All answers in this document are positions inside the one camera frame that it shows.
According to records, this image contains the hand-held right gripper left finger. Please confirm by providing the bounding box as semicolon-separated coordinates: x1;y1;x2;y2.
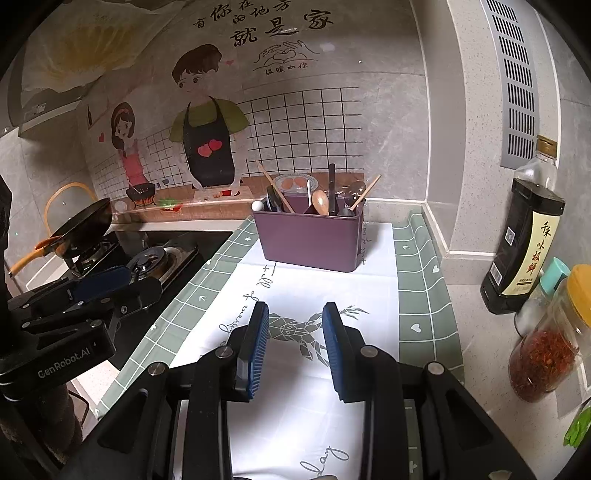
58;301;271;480

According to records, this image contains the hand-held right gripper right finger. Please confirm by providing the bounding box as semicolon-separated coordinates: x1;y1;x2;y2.
322;301;539;480

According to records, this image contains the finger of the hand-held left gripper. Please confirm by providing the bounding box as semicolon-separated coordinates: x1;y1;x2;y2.
23;279;162;342
7;267;134;319

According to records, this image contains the purple plastic utensil holder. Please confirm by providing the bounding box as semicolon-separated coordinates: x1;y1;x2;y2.
252;194;366;274

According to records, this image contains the person's left forearm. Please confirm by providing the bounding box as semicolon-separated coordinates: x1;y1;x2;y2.
0;383;86;480

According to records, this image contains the black gas stove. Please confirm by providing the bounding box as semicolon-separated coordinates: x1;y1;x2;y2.
69;231;232;370

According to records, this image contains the glass lid with wooden rim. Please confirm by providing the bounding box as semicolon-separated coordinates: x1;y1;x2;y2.
44;182;100;236

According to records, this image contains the green and white printed mat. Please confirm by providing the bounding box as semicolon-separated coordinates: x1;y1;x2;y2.
95;210;465;480

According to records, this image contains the glass jar of chili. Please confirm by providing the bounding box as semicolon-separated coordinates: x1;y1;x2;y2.
508;264;591;403

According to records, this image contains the dark soy sauce bottle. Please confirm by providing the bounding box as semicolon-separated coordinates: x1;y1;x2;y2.
480;135;566;315

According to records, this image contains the clear bottle with teal cap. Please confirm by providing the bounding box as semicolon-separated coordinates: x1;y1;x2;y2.
515;257;571;337

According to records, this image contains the range hood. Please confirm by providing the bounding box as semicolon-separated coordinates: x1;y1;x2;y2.
0;0;185;134

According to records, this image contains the green vegetable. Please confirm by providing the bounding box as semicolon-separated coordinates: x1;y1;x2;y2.
563;406;591;448

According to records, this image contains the grey vent grille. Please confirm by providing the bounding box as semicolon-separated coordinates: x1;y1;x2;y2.
480;0;541;169

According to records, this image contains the black cable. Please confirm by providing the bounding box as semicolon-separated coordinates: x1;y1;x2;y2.
69;392;90;425

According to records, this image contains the black frying pan orange handle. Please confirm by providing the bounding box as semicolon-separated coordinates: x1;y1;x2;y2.
9;198;114;278

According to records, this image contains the cartoon wall poster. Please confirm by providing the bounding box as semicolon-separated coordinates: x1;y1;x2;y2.
85;0;428;217

